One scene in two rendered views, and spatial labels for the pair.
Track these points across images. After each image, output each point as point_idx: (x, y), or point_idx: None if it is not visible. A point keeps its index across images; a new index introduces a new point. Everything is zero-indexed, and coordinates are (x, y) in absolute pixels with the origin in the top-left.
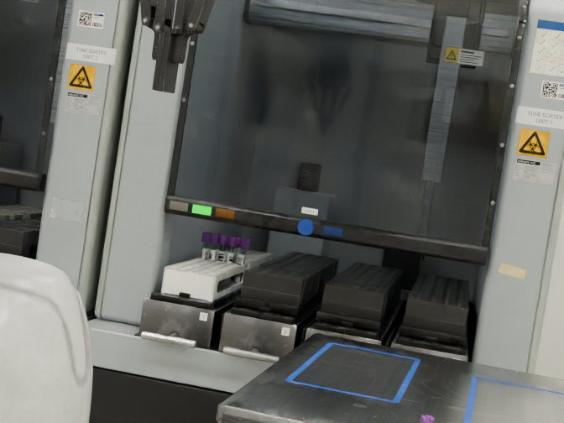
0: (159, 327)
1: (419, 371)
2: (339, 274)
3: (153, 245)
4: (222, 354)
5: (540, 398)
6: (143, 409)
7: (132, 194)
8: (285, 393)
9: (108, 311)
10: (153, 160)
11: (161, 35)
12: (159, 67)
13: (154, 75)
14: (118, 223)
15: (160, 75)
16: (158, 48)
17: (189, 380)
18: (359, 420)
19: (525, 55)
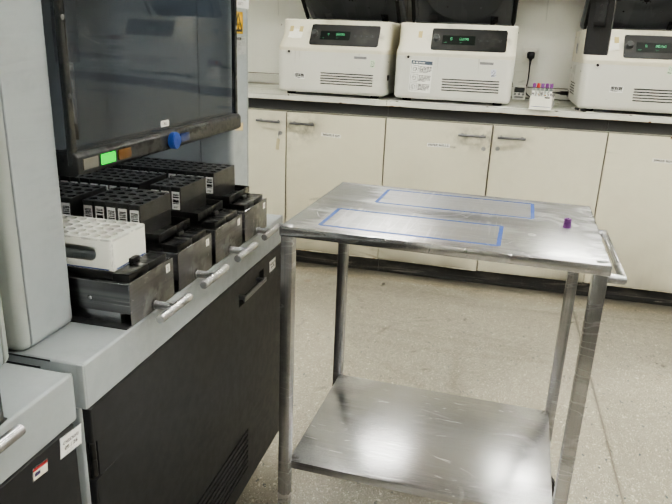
0: (144, 304)
1: (386, 212)
2: (87, 178)
3: (60, 224)
4: (181, 292)
5: (413, 196)
6: (147, 394)
7: (26, 169)
8: (539, 248)
9: (38, 333)
10: (36, 112)
11: (615, 3)
12: (610, 34)
13: (608, 42)
14: (22, 216)
15: (609, 41)
16: (613, 15)
17: (168, 335)
18: (570, 237)
19: None
